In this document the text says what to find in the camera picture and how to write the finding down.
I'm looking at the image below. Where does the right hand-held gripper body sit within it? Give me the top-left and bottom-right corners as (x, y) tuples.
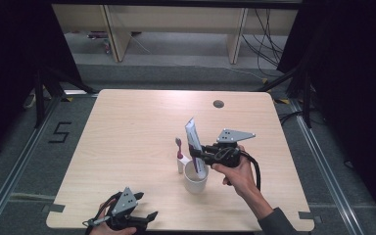
(204, 128), (257, 168)

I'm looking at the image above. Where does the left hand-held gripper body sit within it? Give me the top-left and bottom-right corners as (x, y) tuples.
(105, 186), (149, 232)

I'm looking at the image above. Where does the white toothpaste tube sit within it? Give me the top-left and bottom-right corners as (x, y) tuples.
(184, 117), (210, 180)

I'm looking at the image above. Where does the pink toothbrush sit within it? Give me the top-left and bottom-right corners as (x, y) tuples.
(174, 137), (184, 161)

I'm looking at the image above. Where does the white cup with side holder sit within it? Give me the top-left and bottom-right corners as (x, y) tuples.
(176, 156), (210, 195)

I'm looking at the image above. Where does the person's right hand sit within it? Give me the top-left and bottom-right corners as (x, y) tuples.
(211, 144), (259, 201)

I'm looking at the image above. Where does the person's left hand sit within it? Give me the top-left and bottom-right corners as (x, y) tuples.
(89, 199), (138, 235)

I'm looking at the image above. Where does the grey tape strip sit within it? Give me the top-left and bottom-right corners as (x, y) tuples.
(41, 203), (67, 213)
(298, 211), (323, 225)

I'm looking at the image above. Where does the black metal stand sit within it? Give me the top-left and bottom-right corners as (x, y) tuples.
(253, 62), (314, 129)
(32, 67), (97, 129)

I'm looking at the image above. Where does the black curtain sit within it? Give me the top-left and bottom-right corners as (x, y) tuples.
(276, 0), (376, 226)
(0, 0), (83, 165)

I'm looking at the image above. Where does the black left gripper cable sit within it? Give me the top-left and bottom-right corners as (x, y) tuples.
(83, 191), (122, 235)

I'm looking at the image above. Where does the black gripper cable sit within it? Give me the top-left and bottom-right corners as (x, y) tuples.
(83, 191), (122, 235)
(239, 150), (262, 192)

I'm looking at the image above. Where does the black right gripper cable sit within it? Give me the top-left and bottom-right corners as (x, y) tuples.
(239, 150), (262, 192)

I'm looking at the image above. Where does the metal floor rail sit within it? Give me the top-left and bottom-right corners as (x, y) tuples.
(288, 99), (366, 235)
(0, 95), (63, 230)

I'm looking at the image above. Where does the bundle of black hanging cables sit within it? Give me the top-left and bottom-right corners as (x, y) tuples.
(241, 8), (287, 78)

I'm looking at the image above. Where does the light wooden desk frame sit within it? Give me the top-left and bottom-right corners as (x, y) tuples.
(52, 3), (299, 65)

